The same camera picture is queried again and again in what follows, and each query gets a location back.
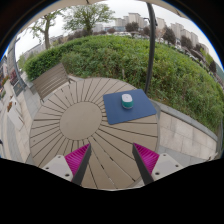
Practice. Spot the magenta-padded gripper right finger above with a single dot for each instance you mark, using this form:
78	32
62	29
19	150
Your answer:
147	158

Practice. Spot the dark curved umbrella pole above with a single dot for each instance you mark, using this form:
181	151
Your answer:
151	50

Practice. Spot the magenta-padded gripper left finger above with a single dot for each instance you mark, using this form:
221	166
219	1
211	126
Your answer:
76	159

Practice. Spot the far apartment buildings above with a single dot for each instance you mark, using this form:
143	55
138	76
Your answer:
133	18

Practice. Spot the brown slatted chair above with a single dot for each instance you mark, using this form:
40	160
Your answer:
50	81

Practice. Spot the white and teal computer mouse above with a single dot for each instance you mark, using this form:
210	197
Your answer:
127	101

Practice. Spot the grey post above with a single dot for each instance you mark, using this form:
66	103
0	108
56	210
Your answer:
15	63

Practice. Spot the blue mouse pad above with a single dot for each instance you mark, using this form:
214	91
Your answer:
115	111

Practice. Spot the green hedge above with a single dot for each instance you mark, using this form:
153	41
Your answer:
110	53

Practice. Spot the thin-trunked leaning tree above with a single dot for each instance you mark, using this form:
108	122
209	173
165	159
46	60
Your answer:
46	33

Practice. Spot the round-crowned green tree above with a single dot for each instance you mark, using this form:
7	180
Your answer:
88	15

